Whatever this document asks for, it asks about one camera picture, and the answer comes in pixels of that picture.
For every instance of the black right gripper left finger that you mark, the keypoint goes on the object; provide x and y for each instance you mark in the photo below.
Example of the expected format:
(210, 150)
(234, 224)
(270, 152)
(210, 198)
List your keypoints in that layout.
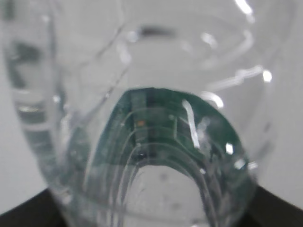
(39, 211)

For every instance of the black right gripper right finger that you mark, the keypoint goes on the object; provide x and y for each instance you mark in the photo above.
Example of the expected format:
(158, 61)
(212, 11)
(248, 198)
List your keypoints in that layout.
(268, 210)

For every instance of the clear green-label water bottle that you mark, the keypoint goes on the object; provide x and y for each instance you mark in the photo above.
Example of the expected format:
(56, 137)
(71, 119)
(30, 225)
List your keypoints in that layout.
(146, 113)

